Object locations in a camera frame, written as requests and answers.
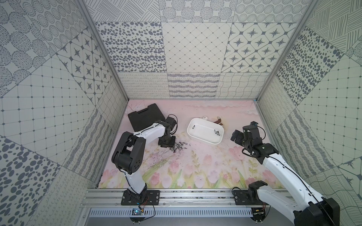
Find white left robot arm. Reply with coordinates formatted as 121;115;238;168
111;114;178;198

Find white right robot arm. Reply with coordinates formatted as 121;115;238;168
231;121;340;226

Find silver bit pile centre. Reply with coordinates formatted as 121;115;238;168
175;144;183;150

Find white plastic storage box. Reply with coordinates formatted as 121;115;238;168
187;118;224;146

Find black plastic tool case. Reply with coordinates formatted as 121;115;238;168
128;104;166;132

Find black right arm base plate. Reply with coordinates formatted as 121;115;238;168
232;188;268;206

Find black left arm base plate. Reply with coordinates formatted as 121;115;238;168
121;189;160;206

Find aluminium mounting rail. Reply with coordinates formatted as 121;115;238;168
81;188;313;209

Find white slotted cable duct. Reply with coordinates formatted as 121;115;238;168
89;207;252;218

